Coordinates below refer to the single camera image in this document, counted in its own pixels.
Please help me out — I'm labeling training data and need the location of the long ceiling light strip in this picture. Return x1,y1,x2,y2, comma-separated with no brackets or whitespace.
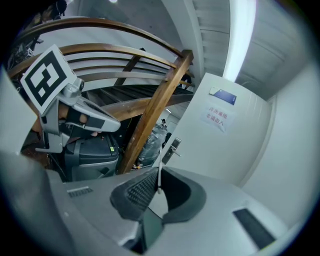
221,0,259,84

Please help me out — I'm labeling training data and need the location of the black wheeled equipment case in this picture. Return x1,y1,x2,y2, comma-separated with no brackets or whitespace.
63,134,120,183

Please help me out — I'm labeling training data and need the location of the taped paper notice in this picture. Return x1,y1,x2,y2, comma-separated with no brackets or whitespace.
199,102,235,134

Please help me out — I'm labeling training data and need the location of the plastic wrapped bundle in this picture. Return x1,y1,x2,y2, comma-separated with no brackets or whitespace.
137,122,169,166

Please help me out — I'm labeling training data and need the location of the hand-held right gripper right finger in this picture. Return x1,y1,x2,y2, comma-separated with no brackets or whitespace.
144,166,290,256

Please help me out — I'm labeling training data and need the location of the person's left hand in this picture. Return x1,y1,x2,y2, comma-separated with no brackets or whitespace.
58,103,103,138

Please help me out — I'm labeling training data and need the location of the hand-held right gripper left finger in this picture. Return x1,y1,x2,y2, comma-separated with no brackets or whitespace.
46,166,162,251

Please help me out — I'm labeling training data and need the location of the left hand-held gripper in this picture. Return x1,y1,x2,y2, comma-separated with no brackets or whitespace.
20,44,122,154

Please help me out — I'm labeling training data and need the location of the white door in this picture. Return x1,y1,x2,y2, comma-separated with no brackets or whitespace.
159,71,274,189

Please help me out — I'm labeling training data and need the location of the silver door lock with handle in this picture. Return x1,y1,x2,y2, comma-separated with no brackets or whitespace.
161,136,183,166

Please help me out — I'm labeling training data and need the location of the blue and white sign plate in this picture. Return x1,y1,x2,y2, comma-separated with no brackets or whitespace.
208,86,237,106

